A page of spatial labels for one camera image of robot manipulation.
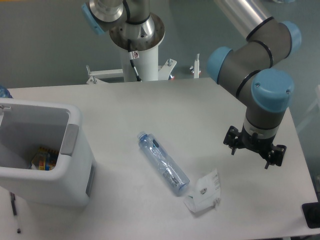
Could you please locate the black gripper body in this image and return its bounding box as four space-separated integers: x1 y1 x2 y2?
239 130 275 158

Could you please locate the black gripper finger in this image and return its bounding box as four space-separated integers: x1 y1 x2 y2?
264 144 287 169
223 125 242 155

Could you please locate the white paper wrapper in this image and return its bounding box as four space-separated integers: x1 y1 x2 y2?
183 168 221 213

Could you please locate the clear blue plastic bottle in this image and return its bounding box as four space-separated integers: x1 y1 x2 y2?
137 131 190 196

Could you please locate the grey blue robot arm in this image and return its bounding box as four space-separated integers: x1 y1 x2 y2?
81 0 302 166

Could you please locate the white plastic trash can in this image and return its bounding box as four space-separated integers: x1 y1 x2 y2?
0 98 96 207

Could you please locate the black device at table edge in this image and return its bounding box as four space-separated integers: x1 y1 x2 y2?
301 202 320 229

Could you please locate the colourful snack wrapper in bin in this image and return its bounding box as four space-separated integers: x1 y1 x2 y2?
29 146 59 171

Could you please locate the black pen on table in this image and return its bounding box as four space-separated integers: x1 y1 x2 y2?
9 192 22 234

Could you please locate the blue bottle behind bin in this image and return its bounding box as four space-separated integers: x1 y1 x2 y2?
0 85 13 99

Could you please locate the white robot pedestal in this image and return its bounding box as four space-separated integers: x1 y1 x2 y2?
85 12 178 85

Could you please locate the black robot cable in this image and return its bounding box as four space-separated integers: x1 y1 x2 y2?
126 38 143 83

